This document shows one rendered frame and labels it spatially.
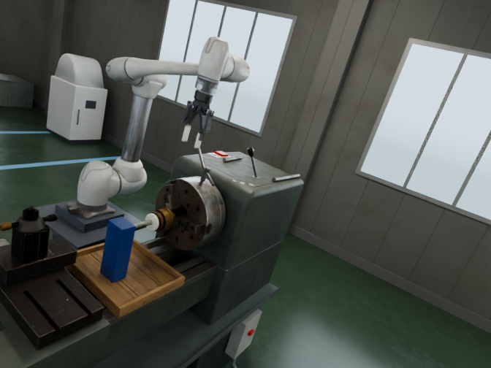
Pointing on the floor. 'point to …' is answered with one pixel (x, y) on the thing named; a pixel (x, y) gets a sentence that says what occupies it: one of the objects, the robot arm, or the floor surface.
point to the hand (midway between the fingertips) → (191, 138)
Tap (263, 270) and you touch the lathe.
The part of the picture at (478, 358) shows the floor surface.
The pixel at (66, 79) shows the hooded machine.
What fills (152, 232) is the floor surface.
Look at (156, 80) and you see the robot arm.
